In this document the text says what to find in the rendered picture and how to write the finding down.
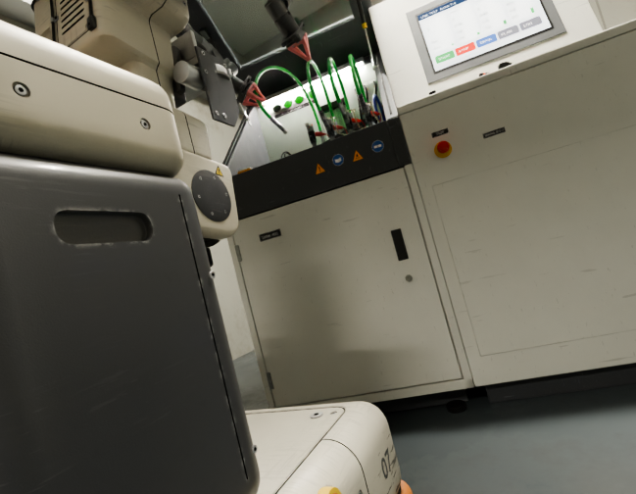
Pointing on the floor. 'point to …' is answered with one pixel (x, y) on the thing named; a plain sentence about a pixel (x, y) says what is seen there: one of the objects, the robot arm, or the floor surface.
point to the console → (536, 204)
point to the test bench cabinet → (423, 397)
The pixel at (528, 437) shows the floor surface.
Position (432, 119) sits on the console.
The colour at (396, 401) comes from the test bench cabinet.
